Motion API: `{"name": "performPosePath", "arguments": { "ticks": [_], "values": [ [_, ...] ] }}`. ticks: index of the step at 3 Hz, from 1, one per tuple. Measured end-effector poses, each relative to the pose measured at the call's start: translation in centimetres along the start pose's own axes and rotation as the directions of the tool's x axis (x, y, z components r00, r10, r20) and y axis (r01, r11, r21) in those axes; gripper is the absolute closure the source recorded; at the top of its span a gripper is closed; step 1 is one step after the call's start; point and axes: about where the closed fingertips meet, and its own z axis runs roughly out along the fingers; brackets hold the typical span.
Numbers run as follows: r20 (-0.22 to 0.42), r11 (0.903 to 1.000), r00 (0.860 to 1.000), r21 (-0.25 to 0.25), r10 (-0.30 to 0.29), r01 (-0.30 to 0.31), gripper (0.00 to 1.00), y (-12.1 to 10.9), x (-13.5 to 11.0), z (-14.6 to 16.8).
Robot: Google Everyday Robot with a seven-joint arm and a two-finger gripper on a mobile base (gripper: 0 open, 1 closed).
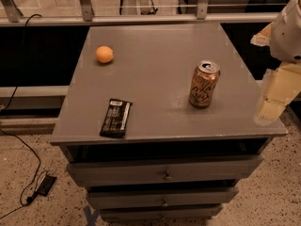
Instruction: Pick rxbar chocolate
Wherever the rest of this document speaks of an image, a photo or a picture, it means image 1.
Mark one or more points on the gold la croix can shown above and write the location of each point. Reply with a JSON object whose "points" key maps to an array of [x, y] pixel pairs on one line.
{"points": [[204, 80]]}

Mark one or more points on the top grey drawer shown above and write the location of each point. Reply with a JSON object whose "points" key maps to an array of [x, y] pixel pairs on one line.
{"points": [[163, 171]]}

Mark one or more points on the black rxbar chocolate bar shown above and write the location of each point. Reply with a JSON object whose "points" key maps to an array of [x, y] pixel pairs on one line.
{"points": [[115, 121]]}

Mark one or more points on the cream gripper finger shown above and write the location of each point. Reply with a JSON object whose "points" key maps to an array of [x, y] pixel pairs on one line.
{"points": [[278, 89], [263, 37]]}

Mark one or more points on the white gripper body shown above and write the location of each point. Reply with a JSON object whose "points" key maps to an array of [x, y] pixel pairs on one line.
{"points": [[287, 35]]}

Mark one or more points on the grey drawer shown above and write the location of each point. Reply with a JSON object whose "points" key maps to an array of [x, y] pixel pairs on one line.
{"points": [[162, 198], [163, 171], [159, 212]]}

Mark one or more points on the middle grey drawer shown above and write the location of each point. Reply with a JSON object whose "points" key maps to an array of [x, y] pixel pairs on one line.
{"points": [[162, 198]]}

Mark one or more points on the bottom grey drawer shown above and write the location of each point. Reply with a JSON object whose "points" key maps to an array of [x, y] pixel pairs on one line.
{"points": [[159, 212]]}

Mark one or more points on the grey drawer cabinet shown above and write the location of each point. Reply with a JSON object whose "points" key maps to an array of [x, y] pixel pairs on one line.
{"points": [[152, 68]]}

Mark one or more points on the orange fruit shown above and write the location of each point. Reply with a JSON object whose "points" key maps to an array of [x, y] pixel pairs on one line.
{"points": [[104, 54]]}

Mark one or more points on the metal railing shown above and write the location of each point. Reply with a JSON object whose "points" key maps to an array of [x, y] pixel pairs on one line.
{"points": [[83, 12]]}

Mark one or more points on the black power adapter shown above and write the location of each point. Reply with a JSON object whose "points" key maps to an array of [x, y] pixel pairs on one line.
{"points": [[45, 185]]}

